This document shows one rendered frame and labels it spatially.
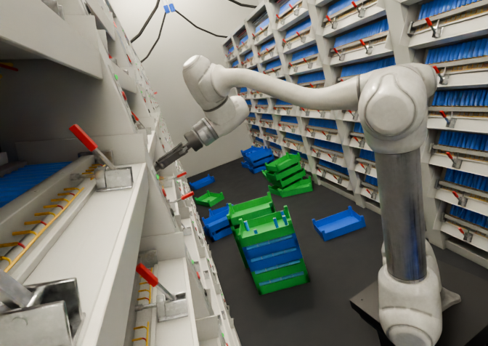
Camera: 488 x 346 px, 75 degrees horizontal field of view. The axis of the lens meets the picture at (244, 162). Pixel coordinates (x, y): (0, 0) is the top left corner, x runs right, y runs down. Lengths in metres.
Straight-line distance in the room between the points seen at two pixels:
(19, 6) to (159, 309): 0.37
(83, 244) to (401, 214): 0.74
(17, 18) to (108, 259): 0.17
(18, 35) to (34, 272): 0.15
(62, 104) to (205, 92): 0.54
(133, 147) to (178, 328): 0.29
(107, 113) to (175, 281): 0.29
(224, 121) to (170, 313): 0.75
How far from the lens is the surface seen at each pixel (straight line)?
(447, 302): 1.33
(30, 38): 0.29
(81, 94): 0.57
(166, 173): 1.29
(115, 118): 0.57
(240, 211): 2.22
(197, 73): 1.02
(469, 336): 1.26
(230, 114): 1.10
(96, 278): 0.21
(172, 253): 0.62
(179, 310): 0.48
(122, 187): 0.40
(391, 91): 0.71
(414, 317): 1.01
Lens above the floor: 1.17
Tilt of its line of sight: 14 degrees down
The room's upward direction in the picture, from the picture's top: 18 degrees counter-clockwise
